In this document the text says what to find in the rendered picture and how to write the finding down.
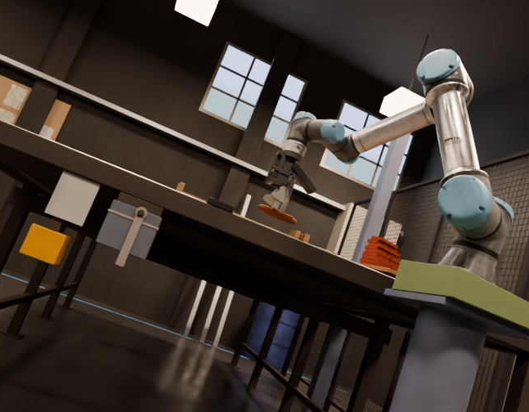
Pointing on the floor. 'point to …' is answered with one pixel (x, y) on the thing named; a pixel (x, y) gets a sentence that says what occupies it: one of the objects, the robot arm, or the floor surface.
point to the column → (444, 352)
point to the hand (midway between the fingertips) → (277, 213)
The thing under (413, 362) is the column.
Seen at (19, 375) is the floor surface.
